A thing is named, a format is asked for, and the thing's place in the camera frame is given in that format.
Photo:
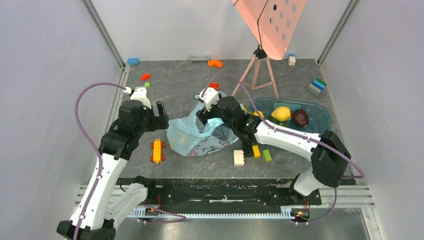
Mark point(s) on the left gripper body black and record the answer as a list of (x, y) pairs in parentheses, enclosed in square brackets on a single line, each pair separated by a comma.
[(156, 122)]

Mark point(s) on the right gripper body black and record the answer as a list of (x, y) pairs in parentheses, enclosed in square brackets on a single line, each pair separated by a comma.
[(208, 115)]

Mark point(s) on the light blue plastic bag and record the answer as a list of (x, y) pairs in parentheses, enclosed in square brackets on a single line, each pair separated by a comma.
[(188, 137)]

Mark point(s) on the yellow fake lemon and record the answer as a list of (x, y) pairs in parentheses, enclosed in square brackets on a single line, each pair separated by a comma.
[(281, 113)]

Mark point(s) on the dark red fake apple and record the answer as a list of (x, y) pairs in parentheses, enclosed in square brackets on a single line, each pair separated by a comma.
[(300, 118)]

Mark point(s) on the yellow fake fruit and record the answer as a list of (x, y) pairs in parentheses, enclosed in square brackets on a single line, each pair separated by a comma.
[(258, 113)]

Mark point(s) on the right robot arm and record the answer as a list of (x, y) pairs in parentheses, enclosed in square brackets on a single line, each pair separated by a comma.
[(327, 154)]

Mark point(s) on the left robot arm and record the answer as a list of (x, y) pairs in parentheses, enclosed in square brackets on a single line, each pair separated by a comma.
[(94, 218)]

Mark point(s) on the orange yellow toy car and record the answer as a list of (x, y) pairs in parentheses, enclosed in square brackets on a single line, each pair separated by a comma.
[(157, 151)]

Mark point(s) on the orange flat toy brick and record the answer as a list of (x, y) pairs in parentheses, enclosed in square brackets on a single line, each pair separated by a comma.
[(214, 85)]

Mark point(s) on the pink wooden tripod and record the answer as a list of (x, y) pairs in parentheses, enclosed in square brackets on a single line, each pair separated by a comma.
[(258, 55)]

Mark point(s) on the black toy brick strip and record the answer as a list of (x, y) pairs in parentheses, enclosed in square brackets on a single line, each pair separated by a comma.
[(247, 149)]

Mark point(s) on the yellow toy brick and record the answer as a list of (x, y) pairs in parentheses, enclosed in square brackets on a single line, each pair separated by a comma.
[(256, 151)]

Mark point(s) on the red curved toy piece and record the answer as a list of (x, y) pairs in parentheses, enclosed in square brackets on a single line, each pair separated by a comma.
[(145, 77)]

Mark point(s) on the cream toy brick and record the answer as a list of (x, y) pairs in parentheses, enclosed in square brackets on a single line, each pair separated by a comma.
[(238, 158)]

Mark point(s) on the orange curved toy piece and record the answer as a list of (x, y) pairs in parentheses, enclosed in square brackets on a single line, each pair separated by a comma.
[(214, 63)]

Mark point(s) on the green toy brick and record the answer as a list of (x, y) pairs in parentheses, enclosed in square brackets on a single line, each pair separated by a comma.
[(267, 156)]

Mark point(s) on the blue toy brick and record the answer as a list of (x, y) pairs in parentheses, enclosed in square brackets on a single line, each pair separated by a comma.
[(133, 61)]

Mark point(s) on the grey toy bar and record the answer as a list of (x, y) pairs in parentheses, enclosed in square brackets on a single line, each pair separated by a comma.
[(199, 58)]

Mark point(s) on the white blue small brick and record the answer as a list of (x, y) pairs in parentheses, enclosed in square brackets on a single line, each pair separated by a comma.
[(291, 59)]

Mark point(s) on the teal plastic bin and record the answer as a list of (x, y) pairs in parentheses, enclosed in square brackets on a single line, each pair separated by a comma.
[(320, 119)]

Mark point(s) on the stacked grey blue green bricks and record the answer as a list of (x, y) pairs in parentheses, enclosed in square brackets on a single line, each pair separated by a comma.
[(316, 86)]

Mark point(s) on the pink perforated board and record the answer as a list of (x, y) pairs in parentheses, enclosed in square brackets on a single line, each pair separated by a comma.
[(272, 22)]

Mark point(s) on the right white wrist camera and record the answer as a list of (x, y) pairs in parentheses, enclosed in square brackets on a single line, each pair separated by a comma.
[(209, 96)]

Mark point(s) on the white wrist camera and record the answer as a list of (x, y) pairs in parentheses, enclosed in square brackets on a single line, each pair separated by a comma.
[(139, 94), (209, 96)]

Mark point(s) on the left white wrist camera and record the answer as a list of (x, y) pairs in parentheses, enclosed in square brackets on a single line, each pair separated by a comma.
[(139, 94)]

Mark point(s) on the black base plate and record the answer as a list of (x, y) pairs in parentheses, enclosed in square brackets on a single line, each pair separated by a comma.
[(226, 195)]

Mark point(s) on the white toothed rail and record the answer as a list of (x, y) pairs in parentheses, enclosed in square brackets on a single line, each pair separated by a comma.
[(142, 213)]

